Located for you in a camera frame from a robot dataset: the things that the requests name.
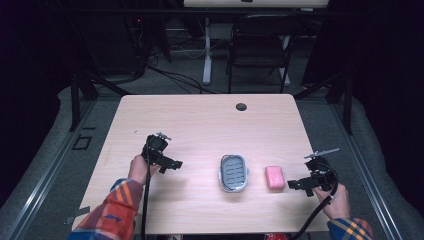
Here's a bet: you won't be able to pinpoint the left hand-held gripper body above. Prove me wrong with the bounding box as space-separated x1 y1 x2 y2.
141 131 175 168

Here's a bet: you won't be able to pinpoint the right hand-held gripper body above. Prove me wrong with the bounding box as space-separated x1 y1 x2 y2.
303 147 340 193

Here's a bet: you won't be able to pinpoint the person's left hand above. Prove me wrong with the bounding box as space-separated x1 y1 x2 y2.
127 154 161 187

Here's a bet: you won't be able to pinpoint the person's right hand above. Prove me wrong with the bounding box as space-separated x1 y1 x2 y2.
312 182 351 221

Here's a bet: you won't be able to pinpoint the pink soap bar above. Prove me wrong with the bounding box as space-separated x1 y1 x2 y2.
264 165 287 192

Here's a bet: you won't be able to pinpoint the red object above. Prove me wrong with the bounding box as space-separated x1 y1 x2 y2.
264 232 290 240

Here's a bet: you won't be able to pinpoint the grey soap dish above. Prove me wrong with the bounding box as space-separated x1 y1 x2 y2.
217 153 251 194

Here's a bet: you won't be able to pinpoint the black metal stand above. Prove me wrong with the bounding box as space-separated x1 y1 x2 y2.
67 70 132 133
293 70 355 136

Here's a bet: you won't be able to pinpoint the black tape square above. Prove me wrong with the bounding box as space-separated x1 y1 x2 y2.
71 134 94 152

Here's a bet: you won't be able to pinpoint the grey tape strip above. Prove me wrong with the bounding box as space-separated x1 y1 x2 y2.
64 205 92 226

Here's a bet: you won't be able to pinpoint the white desk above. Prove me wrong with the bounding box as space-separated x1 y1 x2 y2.
182 0 330 86

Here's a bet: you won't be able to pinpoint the black folding chair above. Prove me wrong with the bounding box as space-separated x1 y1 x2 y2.
226 13 303 95

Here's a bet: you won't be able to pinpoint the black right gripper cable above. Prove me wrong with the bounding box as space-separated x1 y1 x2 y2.
289 161 340 240

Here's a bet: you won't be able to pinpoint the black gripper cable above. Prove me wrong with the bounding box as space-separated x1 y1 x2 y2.
140 138 153 240
289 161 340 240

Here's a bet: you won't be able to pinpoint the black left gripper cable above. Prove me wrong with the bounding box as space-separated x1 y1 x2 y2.
140 138 153 240

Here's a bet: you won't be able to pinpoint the black floor cables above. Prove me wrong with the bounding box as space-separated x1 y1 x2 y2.
133 39 228 96

